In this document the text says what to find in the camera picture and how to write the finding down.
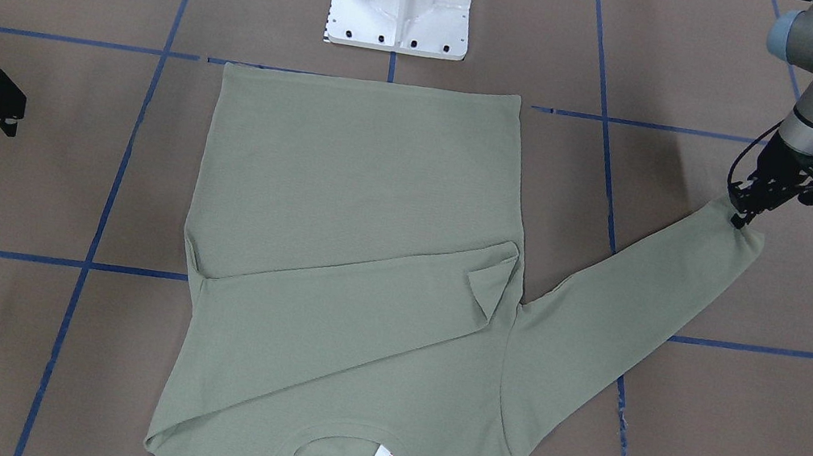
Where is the olive green long-sleeve shirt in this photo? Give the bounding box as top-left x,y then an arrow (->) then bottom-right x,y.
144,64 -> 765,456

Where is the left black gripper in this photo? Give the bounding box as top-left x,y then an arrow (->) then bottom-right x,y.
728,131 -> 813,231

